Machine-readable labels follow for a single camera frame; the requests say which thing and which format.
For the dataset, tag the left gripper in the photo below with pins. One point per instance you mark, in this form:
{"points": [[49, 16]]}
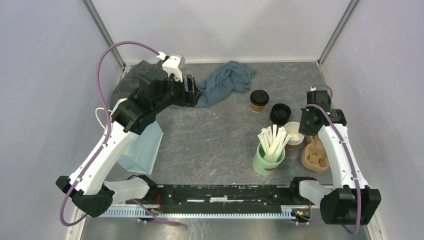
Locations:
{"points": [[193, 88]]}

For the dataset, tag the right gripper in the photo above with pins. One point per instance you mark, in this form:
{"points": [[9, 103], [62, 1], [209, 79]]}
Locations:
{"points": [[303, 129]]}

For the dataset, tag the black plastic cup lid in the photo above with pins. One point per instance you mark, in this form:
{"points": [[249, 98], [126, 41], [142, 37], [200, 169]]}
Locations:
{"points": [[259, 97]]}

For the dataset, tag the brown paper coffee cup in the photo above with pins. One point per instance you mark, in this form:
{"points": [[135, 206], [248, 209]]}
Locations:
{"points": [[257, 108]]}

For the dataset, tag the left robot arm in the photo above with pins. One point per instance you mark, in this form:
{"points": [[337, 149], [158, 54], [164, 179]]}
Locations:
{"points": [[87, 187]]}

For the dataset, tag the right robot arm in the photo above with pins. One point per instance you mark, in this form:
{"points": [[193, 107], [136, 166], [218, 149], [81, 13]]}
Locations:
{"points": [[351, 201]]}

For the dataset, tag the stack of paper cups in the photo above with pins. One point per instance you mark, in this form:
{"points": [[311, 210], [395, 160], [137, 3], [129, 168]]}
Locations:
{"points": [[296, 139]]}

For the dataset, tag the stack of black lids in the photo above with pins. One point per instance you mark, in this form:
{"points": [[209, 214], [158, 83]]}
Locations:
{"points": [[280, 114]]}

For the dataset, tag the brown pulp cup carrier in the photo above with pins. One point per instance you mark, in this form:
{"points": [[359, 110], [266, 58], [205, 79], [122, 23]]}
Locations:
{"points": [[314, 156]]}

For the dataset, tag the blue-grey cloth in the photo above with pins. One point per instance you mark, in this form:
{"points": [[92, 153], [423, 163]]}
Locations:
{"points": [[231, 77]]}

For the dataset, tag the bundle of wrapped straws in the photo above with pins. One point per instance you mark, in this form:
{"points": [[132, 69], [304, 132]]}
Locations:
{"points": [[273, 140]]}

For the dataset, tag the grey checked cloth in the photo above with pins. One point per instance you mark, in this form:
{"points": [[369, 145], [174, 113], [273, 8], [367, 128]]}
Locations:
{"points": [[130, 80]]}

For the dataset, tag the green cup holding straws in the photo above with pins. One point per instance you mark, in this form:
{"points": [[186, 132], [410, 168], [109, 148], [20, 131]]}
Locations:
{"points": [[263, 167]]}

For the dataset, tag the light blue paper bag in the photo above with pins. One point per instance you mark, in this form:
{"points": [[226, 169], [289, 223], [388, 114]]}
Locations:
{"points": [[135, 152]]}

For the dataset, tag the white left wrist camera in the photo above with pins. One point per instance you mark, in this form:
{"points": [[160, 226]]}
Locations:
{"points": [[172, 64]]}

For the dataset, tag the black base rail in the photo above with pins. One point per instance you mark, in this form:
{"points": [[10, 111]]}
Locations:
{"points": [[223, 199]]}

